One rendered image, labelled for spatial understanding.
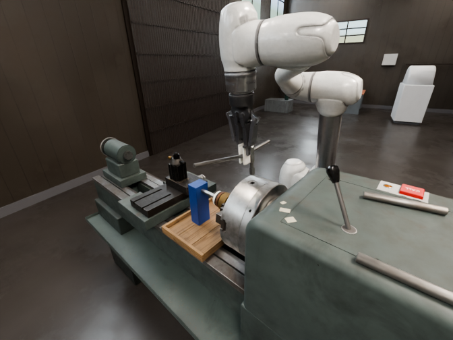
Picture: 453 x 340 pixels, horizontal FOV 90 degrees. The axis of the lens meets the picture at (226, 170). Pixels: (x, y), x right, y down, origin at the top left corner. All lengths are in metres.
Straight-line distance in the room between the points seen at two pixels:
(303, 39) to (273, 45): 0.06
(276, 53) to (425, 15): 9.75
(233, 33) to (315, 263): 0.58
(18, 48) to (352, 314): 3.76
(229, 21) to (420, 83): 7.53
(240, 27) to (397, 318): 0.70
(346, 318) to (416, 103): 7.56
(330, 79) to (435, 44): 9.23
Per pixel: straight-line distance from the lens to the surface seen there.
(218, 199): 1.01
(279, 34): 0.59
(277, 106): 8.51
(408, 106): 8.01
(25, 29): 3.81
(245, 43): 0.62
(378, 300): 0.60
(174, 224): 1.25
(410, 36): 10.22
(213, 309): 1.32
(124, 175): 1.76
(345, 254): 0.60
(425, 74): 8.05
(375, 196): 0.82
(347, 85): 1.09
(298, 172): 1.47
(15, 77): 3.71
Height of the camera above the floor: 1.65
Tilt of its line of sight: 25 degrees down
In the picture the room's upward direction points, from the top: 1 degrees counter-clockwise
